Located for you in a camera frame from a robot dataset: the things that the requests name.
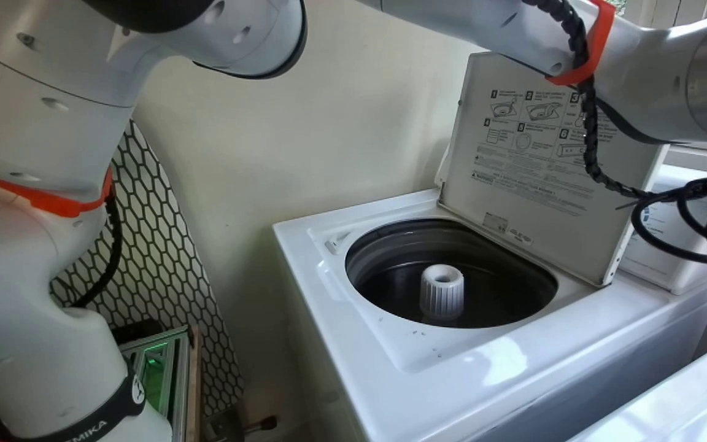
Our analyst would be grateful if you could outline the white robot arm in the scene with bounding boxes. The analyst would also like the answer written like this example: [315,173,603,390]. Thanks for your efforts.
[0,0,707,442]

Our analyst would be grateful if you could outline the white top-load washing machine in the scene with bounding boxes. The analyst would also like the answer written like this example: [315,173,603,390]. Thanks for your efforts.
[276,187,707,442]

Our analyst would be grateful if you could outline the white washer agitator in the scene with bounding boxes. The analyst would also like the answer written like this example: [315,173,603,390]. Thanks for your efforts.
[420,264,464,323]

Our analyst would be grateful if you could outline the white washer lid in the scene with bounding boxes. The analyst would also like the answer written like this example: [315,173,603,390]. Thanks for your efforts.
[438,50,674,287]

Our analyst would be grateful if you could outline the black hexagon mesh panel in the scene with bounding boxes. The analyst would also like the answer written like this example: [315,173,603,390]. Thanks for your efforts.
[53,123,243,442]

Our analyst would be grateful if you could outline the green lit control box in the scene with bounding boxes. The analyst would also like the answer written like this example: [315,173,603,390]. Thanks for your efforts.
[121,327,193,442]

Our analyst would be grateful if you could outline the white dryer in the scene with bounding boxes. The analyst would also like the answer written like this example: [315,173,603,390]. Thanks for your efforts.
[569,355,707,442]

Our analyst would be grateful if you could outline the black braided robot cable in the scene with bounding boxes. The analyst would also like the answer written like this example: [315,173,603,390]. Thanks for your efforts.
[524,0,707,266]

